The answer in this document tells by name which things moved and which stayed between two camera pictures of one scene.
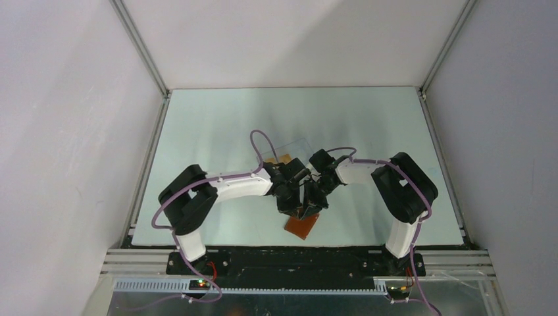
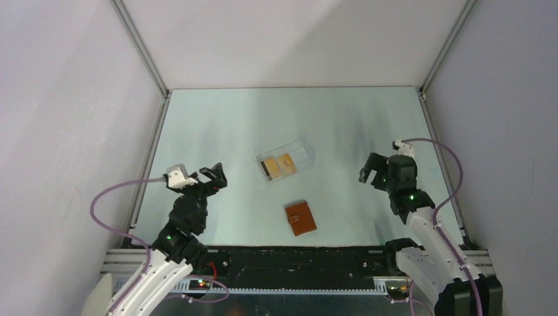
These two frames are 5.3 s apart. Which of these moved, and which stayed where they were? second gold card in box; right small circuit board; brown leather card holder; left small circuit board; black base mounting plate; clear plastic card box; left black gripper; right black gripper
Moved: brown leather card holder; left black gripper; right black gripper
Stayed: left small circuit board; second gold card in box; black base mounting plate; right small circuit board; clear plastic card box
